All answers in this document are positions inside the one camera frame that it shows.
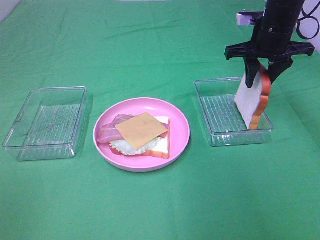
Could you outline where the straight bacon strip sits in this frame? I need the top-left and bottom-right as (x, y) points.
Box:
(109, 114), (170, 138)

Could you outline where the clear plastic tray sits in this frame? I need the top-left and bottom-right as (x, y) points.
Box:
(3, 86), (87, 162)
(194, 77), (273, 147)

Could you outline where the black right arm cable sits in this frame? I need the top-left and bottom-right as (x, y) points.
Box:
(296, 4), (320, 40)

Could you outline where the pink plate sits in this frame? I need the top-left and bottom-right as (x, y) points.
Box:
(93, 97), (191, 172)

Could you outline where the yellow cheese slice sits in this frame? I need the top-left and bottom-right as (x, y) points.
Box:
(115, 112), (170, 151)

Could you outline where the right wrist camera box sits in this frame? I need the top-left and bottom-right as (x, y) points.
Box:
(236, 11), (264, 26)

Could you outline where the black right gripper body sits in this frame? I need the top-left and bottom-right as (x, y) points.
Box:
(224, 25), (315, 60)

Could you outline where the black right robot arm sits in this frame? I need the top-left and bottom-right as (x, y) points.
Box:
(224, 0), (315, 88)

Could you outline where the green lettuce leaf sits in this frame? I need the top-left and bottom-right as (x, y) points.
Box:
(109, 137), (162, 156)

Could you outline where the curved bacon strip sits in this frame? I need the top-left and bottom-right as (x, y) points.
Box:
(97, 123), (124, 144)

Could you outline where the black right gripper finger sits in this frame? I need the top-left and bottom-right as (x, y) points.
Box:
(267, 57), (293, 84)
(243, 57), (261, 88)

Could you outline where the bread slice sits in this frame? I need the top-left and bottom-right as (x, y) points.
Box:
(110, 128), (170, 159)
(234, 64), (271, 130)

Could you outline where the clear right plastic tray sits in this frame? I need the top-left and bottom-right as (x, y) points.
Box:
(194, 77), (273, 147)

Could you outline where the clear left plastic tray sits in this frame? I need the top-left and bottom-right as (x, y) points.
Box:
(3, 86), (87, 162)

